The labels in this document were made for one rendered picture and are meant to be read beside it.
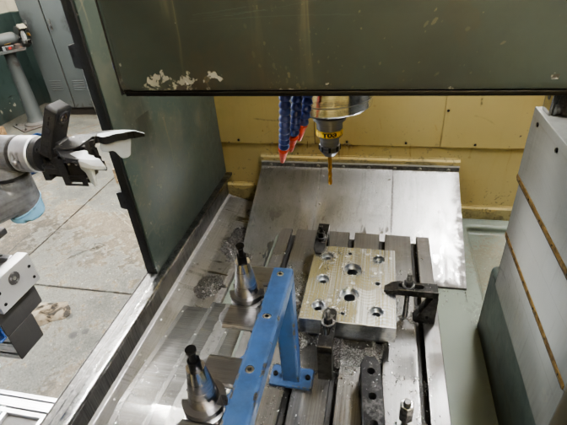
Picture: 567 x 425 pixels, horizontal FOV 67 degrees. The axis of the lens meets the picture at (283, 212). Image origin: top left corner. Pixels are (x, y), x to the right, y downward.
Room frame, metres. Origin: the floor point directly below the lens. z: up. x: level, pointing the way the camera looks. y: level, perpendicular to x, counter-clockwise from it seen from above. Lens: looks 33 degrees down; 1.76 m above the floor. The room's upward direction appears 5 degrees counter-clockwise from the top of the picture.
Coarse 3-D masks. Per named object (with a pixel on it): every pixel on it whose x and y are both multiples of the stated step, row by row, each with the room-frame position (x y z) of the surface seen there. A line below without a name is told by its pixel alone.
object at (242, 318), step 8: (232, 304) 0.56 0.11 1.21; (224, 312) 0.54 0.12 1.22; (232, 312) 0.54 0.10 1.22; (240, 312) 0.54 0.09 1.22; (248, 312) 0.53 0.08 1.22; (256, 312) 0.53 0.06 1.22; (224, 320) 0.52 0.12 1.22; (232, 320) 0.52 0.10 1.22; (240, 320) 0.52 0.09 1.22; (248, 320) 0.51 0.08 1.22; (224, 328) 0.51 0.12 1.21; (232, 328) 0.50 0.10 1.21; (240, 328) 0.50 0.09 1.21; (248, 328) 0.50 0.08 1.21
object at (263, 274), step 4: (252, 268) 0.65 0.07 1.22; (256, 268) 0.65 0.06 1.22; (260, 268) 0.65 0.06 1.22; (264, 268) 0.65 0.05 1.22; (268, 268) 0.65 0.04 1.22; (272, 268) 0.65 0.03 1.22; (256, 272) 0.64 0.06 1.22; (260, 272) 0.64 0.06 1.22; (264, 272) 0.64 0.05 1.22; (268, 272) 0.63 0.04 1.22; (272, 272) 0.63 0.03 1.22; (256, 276) 0.63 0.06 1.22; (260, 276) 0.63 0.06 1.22; (264, 276) 0.63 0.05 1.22; (268, 276) 0.63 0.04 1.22; (260, 280) 0.61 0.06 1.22; (264, 280) 0.61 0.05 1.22; (268, 280) 0.61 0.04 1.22; (264, 284) 0.60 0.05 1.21
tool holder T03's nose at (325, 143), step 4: (320, 140) 0.76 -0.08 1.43; (324, 140) 0.75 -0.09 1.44; (328, 140) 0.74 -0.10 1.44; (332, 140) 0.74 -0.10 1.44; (336, 140) 0.74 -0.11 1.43; (320, 144) 0.76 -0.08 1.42; (324, 144) 0.75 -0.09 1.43; (328, 144) 0.74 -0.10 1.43; (332, 144) 0.74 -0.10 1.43; (336, 144) 0.74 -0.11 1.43; (340, 144) 0.75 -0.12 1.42; (320, 148) 0.75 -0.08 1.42; (324, 148) 0.74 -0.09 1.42; (328, 148) 0.74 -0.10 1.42; (332, 148) 0.74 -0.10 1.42; (336, 148) 0.74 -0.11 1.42; (340, 148) 0.75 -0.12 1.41; (324, 152) 0.74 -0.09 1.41; (328, 152) 0.74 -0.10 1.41; (332, 152) 0.74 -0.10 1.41; (336, 152) 0.74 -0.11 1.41; (328, 156) 0.75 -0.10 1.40; (332, 156) 0.75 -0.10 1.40
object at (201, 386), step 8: (192, 376) 0.36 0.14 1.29; (200, 376) 0.36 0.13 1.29; (208, 376) 0.37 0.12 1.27; (192, 384) 0.35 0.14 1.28; (200, 384) 0.35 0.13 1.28; (208, 384) 0.36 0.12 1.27; (192, 392) 0.35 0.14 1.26; (200, 392) 0.35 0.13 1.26; (208, 392) 0.36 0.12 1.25; (216, 392) 0.36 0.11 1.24; (192, 400) 0.35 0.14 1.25; (200, 400) 0.35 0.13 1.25; (208, 400) 0.35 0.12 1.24; (216, 400) 0.36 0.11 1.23; (192, 408) 0.35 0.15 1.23; (200, 408) 0.35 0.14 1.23; (208, 408) 0.35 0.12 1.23
